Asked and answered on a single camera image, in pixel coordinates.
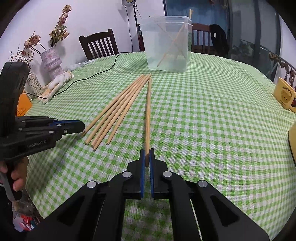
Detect yellow bear mug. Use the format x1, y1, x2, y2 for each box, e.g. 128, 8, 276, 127
273, 77, 295, 113

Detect studio lamp on stand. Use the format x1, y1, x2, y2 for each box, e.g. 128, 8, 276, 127
121, 0, 145, 52

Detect dried flowers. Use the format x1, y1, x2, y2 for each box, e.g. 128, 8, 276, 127
10, 4, 72, 69

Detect yellow cylinder bottle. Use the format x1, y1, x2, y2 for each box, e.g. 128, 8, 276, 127
288, 122, 296, 165

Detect metal rack with ornaments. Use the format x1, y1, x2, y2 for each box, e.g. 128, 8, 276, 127
268, 51, 295, 88

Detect black jacket on chair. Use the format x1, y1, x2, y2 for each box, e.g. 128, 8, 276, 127
209, 24, 229, 57

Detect dark wooden chair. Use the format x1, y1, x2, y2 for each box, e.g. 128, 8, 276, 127
79, 29, 119, 60

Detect pink ceramic vase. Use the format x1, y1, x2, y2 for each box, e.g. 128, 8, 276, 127
41, 46, 64, 80

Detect clear plastic container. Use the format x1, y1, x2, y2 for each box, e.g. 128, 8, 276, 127
140, 16, 192, 72

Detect green checkered tablecloth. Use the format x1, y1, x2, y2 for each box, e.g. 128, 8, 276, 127
26, 52, 295, 239

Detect small speckled vase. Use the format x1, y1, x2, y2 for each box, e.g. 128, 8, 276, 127
24, 71, 43, 97

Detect person left hand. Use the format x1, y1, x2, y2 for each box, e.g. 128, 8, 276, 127
11, 157, 29, 191

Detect orange box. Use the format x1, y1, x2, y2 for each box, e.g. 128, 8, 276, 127
16, 92, 33, 116

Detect black cable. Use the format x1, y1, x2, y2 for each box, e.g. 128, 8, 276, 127
21, 52, 149, 100

